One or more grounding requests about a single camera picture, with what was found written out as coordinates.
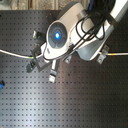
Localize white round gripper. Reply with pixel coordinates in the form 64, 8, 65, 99
43, 21, 74, 83

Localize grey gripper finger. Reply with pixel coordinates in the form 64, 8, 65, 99
26, 59, 37, 73

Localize white cable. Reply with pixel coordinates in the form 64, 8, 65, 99
0, 49, 35, 61

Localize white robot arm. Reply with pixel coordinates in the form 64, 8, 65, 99
26, 0, 128, 82

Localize grey cable clip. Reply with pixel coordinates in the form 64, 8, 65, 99
97, 45, 109, 64

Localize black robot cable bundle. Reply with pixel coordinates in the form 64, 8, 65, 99
43, 0, 118, 62

